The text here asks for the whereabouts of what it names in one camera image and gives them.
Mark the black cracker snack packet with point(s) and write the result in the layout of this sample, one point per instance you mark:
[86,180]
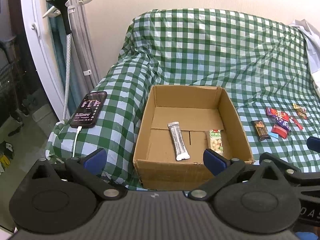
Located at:
[260,129]

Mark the black smartphone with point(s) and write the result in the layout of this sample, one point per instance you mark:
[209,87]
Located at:
[87,113]

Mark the white door frame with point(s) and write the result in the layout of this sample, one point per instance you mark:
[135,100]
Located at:
[41,46]

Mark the small red snack packet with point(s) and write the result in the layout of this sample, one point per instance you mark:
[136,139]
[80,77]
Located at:
[279,131]

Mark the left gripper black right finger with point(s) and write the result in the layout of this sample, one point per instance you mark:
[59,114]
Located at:
[225,173]

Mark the red spicy snack packet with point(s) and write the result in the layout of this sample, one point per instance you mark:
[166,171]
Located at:
[273,112]

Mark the white cloth on sofa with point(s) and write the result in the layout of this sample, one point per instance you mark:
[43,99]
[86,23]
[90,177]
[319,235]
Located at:
[311,34]

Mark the brown gold candy packet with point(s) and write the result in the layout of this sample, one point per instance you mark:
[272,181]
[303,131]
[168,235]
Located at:
[301,111]

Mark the silver stick snack packet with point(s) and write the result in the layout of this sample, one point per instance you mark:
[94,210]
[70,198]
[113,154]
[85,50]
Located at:
[177,139]

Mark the light blue stick packet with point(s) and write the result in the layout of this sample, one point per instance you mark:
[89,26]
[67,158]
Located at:
[274,135]

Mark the purple chocolate bar packet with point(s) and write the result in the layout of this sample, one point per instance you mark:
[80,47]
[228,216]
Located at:
[282,123]

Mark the green nut snack packet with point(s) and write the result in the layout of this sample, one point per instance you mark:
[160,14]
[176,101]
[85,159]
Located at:
[214,140]

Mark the black garment steamer head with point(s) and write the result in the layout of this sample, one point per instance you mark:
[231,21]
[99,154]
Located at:
[62,7]

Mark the grey curtain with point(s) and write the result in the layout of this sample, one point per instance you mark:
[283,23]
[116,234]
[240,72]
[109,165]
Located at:
[85,61]

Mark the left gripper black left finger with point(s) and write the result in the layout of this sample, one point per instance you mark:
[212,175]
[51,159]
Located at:
[87,172]

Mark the thin red stick packet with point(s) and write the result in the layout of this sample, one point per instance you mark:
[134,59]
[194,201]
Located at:
[295,121]

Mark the brown cardboard box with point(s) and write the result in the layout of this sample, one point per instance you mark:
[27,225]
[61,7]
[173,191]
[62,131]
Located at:
[197,109]

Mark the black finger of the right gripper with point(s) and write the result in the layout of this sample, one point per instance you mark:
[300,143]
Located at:
[292,173]
[313,143]

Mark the green checkered sofa cover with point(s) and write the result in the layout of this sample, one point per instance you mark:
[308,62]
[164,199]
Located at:
[259,62]

